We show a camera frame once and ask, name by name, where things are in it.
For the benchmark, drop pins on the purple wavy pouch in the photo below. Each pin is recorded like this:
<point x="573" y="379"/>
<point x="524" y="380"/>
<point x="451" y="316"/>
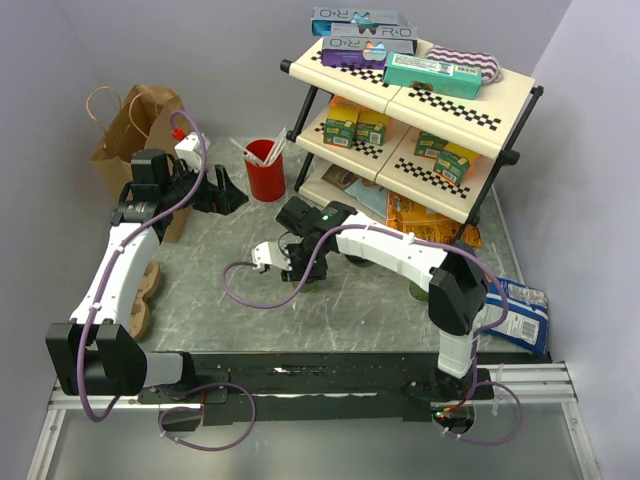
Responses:
<point x="491" y="70"/>

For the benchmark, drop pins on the green paper coffee cup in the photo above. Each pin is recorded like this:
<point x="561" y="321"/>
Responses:
<point x="310" y="286"/>

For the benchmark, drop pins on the orange snack bag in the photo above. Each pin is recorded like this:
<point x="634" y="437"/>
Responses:
<point x="407" y="216"/>

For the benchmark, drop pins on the purple grey R+Co box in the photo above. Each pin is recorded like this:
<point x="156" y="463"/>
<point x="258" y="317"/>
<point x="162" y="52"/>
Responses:
<point x="363" y="52"/>

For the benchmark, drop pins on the teal rectangular box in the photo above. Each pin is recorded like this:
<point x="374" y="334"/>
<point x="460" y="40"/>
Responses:
<point x="433" y="75"/>

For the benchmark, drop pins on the stack of black lids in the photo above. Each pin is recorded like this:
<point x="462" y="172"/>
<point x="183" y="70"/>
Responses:
<point x="358" y="261"/>

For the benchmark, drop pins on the red plastic cup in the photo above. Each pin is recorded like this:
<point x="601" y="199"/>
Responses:
<point x="267" y="183"/>

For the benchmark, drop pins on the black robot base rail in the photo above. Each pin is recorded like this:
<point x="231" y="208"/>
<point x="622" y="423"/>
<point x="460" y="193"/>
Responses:
<point x="296" y="386"/>

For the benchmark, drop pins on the top grey R+Co box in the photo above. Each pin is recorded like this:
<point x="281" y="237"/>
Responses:
<point x="327" y="21"/>

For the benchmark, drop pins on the green yellow box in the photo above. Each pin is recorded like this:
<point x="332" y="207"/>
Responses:
<point x="454" y="162"/>
<point x="429" y="145"/>
<point x="371" y="126"/>
<point x="341" y="122"/>

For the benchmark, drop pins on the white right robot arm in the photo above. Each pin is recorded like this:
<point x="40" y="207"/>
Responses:
<point x="450" y="274"/>

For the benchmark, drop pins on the green yellow box far left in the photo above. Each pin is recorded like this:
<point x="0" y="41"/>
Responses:
<point x="341" y="122"/>

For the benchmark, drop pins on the cream three-tier shelf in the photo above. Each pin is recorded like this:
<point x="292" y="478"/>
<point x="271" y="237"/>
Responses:
<point x="488" y="125"/>

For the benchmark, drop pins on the brown paper bag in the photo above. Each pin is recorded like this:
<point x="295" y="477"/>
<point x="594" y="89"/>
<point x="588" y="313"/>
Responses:
<point x="143" y="121"/>

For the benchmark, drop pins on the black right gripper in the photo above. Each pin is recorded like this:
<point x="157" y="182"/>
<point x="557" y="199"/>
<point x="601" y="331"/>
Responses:
<point x="297" y="272"/>

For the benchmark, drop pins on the magazine on bottom shelf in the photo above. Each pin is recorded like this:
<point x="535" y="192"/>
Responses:
<point x="369" y="194"/>

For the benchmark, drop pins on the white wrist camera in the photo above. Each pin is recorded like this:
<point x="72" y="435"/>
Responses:
<point x="268" y="254"/>
<point x="190" y="148"/>

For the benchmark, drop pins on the stack of green paper cups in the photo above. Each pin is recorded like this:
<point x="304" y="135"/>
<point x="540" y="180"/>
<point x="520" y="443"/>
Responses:
<point x="418" y="293"/>

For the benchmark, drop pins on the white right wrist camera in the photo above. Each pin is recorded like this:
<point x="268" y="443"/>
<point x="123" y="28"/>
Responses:
<point x="268" y="254"/>

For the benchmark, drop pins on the cardboard cup carrier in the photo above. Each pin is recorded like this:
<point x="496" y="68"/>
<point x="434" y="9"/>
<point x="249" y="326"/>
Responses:
<point x="140" y="316"/>

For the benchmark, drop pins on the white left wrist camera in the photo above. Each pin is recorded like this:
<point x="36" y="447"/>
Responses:
<point x="190" y="148"/>

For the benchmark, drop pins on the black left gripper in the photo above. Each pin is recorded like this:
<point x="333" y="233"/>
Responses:
<point x="212" y="198"/>

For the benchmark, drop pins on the blue chips bag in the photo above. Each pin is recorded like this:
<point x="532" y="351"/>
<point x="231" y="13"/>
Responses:
<point x="527" y="322"/>

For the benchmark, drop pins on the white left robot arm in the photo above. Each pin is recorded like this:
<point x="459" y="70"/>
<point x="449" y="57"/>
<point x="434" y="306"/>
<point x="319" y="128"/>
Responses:
<point x="93" y="353"/>

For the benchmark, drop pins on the green yellow box far right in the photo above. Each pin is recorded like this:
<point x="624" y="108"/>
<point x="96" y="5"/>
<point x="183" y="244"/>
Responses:
<point x="454" y="162"/>

